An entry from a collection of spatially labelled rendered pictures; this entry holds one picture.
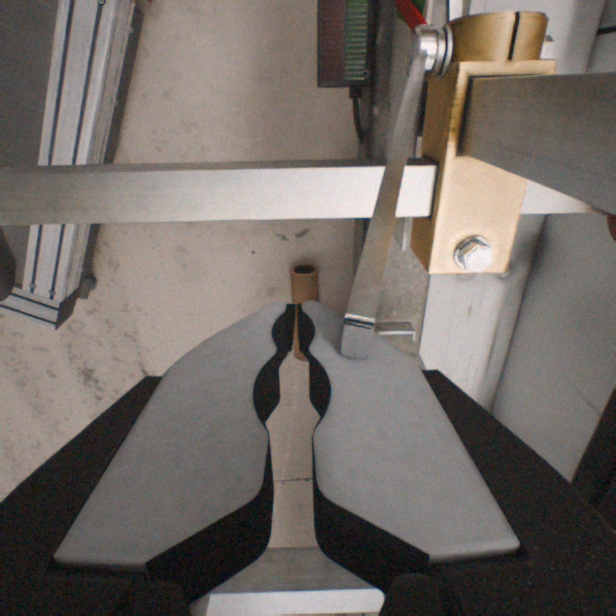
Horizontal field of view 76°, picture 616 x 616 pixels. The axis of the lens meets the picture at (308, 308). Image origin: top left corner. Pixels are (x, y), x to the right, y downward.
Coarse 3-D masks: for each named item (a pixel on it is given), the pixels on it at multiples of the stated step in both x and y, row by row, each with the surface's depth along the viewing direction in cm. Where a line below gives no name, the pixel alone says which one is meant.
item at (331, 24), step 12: (324, 0) 32; (336, 0) 32; (324, 12) 32; (336, 12) 32; (324, 24) 32; (336, 24) 32; (324, 36) 33; (336, 36) 33; (324, 48) 33; (336, 48) 33; (324, 60) 34; (336, 60) 34; (324, 72) 34; (336, 72) 34
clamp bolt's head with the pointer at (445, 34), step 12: (396, 0) 29; (408, 0) 27; (408, 12) 26; (408, 24) 26; (444, 36) 20; (408, 48) 22; (444, 48) 20; (408, 60) 22; (444, 60) 21; (444, 72) 21
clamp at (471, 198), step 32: (480, 32) 19; (512, 32) 19; (544, 32) 20; (480, 64) 19; (512, 64) 19; (544, 64) 19; (448, 96) 21; (448, 128) 21; (448, 160) 22; (448, 192) 22; (480, 192) 22; (512, 192) 22; (416, 224) 27; (448, 224) 23; (480, 224) 23; (512, 224) 23; (416, 256) 28; (448, 256) 24
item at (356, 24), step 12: (348, 0) 32; (360, 0) 32; (348, 12) 32; (360, 12) 32; (348, 24) 32; (360, 24) 32; (348, 36) 33; (360, 36) 33; (348, 48) 33; (360, 48) 33; (348, 60) 34; (360, 60) 34; (348, 72) 34; (360, 72) 34
